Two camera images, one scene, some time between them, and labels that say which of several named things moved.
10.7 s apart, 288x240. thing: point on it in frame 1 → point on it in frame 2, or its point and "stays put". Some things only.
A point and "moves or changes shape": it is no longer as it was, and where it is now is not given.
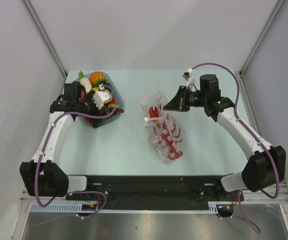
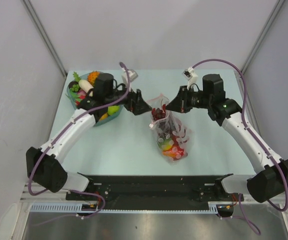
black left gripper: x=89 y=99 → x=135 y=103
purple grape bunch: x=117 y=111 → x=158 y=114
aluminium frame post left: x=45 y=35 stays put
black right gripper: x=178 y=102 stays put
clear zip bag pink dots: x=165 y=135 moves or changes shape
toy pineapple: x=97 y=78 stays put
